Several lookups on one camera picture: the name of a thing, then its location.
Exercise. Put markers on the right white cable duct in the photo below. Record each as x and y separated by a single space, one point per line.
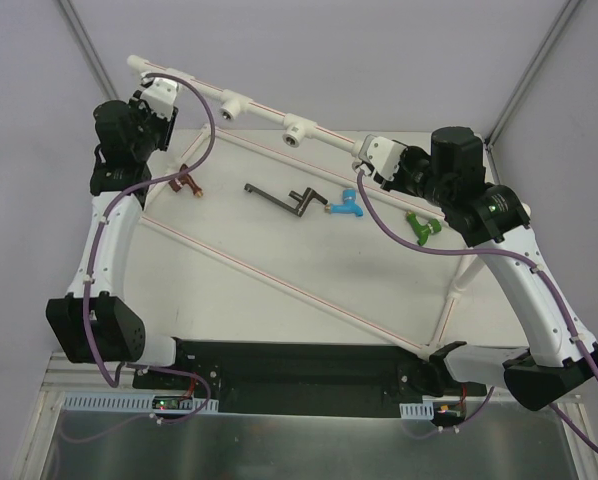
428 409

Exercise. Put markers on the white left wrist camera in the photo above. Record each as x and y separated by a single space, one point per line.
159 94

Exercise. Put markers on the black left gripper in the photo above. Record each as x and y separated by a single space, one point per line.
166 129

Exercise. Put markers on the green plastic faucet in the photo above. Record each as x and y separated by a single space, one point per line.
423 231

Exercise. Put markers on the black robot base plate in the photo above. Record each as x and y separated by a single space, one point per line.
308 379

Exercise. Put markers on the aluminium enclosure frame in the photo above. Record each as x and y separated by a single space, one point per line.
395 64

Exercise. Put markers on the white cable duct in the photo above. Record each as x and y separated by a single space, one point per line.
428 409
137 403

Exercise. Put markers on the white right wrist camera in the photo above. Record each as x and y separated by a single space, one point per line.
379 158

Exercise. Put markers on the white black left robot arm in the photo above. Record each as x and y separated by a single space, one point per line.
93 312

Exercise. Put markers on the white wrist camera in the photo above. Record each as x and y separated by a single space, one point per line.
159 94
379 158

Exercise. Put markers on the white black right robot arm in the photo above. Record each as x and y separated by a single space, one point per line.
561 353

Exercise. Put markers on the white PVC pipe frame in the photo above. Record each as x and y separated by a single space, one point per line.
297 129

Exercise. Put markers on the blue plastic faucet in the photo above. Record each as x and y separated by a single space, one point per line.
348 205

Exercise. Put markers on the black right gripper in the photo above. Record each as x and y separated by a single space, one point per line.
394 180

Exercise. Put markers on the left white cable duct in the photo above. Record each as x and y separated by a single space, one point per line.
137 403

